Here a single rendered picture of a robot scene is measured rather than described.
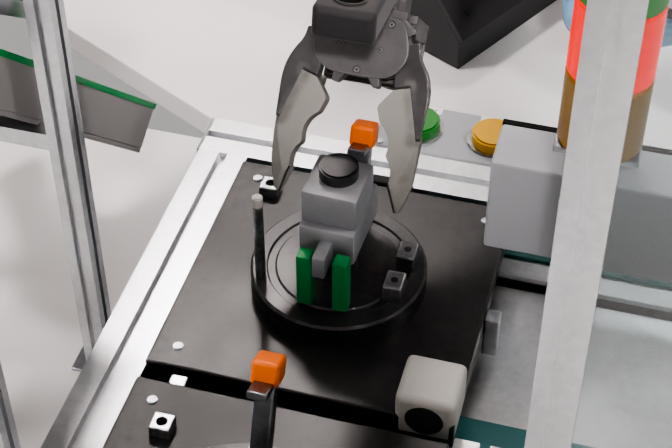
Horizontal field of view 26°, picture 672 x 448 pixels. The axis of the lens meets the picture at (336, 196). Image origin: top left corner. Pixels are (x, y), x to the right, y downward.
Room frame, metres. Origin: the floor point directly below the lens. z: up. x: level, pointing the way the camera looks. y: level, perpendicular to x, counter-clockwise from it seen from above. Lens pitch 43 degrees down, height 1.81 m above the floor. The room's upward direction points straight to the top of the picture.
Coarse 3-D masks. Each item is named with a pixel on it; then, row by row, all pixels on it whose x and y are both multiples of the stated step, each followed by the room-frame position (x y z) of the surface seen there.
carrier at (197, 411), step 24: (144, 384) 0.71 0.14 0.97; (168, 384) 0.71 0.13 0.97; (144, 408) 0.68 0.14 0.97; (168, 408) 0.68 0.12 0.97; (192, 408) 0.68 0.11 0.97; (216, 408) 0.68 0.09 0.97; (240, 408) 0.68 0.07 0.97; (120, 432) 0.66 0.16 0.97; (144, 432) 0.66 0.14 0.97; (192, 432) 0.66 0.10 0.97; (216, 432) 0.66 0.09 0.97; (240, 432) 0.66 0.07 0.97; (288, 432) 0.66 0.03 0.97; (312, 432) 0.66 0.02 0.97; (336, 432) 0.66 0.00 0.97; (360, 432) 0.66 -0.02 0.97; (384, 432) 0.66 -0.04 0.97
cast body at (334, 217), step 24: (336, 168) 0.81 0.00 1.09; (360, 168) 0.82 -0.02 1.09; (312, 192) 0.79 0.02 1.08; (336, 192) 0.79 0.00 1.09; (360, 192) 0.79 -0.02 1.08; (312, 216) 0.79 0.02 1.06; (336, 216) 0.79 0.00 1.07; (360, 216) 0.79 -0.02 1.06; (312, 240) 0.79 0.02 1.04; (336, 240) 0.78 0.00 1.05; (360, 240) 0.79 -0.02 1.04; (312, 264) 0.76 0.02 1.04
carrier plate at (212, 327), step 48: (240, 192) 0.92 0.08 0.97; (288, 192) 0.92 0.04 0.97; (384, 192) 0.92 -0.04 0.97; (240, 240) 0.86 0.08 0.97; (432, 240) 0.86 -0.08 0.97; (480, 240) 0.86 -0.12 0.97; (192, 288) 0.81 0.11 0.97; (240, 288) 0.81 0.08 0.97; (432, 288) 0.81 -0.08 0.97; (480, 288) 0.81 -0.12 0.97; (192, 336) 0.75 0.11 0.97; (240, 336) 0.75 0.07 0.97; (288, 336) 0.75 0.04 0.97; (432, 336) 0.75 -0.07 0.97; (480, 336) 0.76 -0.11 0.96; (192, 384) 0.72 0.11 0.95; (240, 384) 0.71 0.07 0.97; (288, 384) 0.71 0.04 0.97; (336, 384) 0.71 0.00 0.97; (384, 384) 0.71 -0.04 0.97
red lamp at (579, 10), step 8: (576, 0) 0.65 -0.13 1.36; (576, 8) 0.64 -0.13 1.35; (584, 8) 0.64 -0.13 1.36; (576, 16) 0.64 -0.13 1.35; (584, 16) 0.64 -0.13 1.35; (576, 24) 0.64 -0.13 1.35; (576, 32) 0.64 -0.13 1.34; (576, 40) 0.64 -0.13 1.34; (568, 48) 0.65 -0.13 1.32; (576, 48) 0.64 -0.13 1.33; (568, 56) 0.65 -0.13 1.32; (576, 56) 0.64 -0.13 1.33; (568, 64) 0.65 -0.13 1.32; (576, 64) 0.64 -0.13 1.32; (576, 72) 0.64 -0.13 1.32
